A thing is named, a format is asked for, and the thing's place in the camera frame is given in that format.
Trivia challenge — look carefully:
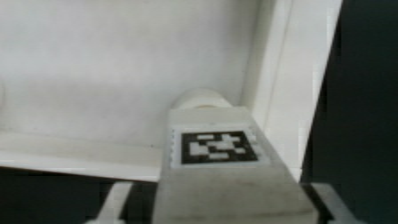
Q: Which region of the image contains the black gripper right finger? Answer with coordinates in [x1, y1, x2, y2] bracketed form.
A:
[303, 183, 356, 224]

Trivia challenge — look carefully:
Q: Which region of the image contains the white table leg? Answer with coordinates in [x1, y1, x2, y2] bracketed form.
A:
[153, 89, 319, 224]

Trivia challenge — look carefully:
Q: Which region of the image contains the white square tabletop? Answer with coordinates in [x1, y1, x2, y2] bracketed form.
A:
[0, 0, 344, 181]

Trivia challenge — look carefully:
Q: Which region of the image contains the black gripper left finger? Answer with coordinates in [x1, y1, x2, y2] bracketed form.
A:
[88, 181, 157, 224]

